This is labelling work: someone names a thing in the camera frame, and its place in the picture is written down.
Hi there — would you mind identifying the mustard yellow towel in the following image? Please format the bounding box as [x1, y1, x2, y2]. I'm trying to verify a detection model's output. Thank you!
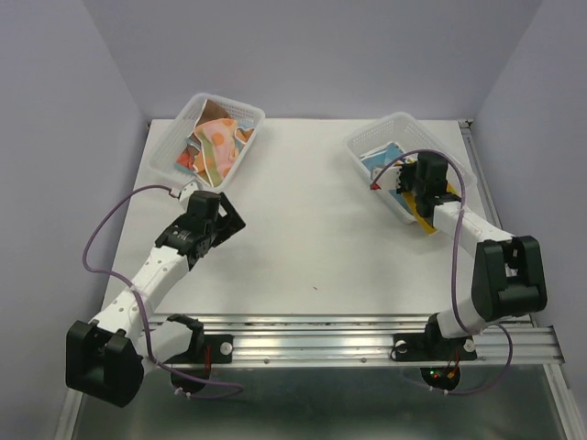
[402, 158, 460, 237]

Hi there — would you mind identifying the blue polka dot towel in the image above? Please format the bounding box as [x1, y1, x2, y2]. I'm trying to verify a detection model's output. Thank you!
[360, 142, 408, 210]

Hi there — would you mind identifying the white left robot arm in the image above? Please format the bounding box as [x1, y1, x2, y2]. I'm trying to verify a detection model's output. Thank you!
[65, 186, 245, 407]

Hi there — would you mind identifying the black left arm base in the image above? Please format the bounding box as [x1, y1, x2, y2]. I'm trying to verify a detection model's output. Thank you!
[150, 313, 244, 400]

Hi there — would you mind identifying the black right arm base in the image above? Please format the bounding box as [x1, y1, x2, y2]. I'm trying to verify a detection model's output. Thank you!
[390, 333, 478, 391]

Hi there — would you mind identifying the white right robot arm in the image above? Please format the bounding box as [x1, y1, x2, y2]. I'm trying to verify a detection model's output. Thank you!
[397, 151, 548, 359]

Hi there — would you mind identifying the white basket holding towels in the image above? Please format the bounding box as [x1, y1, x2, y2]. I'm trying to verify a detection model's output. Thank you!
[148, 93, 265, 192]

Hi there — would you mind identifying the empty white plastic basket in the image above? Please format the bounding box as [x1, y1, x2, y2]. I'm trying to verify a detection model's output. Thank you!
[346, 112, 478, 226]

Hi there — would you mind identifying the orange peach patterned towel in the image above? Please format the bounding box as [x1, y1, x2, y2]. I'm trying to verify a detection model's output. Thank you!
[175, 100, 255, 187]

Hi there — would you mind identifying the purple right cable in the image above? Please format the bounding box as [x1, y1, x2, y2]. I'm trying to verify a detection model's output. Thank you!
[369, 149, 514, 396]

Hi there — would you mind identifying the purple cable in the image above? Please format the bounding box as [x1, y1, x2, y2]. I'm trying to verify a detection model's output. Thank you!
[82, 184, 245, 400]
[369, 149, 514, 396]

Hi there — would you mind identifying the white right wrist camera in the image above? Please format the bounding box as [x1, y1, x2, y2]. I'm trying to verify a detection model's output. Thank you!
[370, 162, 404, 193]

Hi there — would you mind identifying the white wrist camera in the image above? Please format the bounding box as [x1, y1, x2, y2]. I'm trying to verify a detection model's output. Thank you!
[370, 162, 404, 193]
[169, 181, 202, 204]

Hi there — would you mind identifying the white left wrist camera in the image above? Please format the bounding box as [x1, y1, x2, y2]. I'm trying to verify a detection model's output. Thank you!
[169, 181, 202, 204]

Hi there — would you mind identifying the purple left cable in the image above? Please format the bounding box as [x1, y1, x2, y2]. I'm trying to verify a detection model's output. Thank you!
[82, 184, 245, 400]

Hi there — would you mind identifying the aluminium mounting rail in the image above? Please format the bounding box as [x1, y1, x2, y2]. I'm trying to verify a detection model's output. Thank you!
[150, 313, 564, 369]

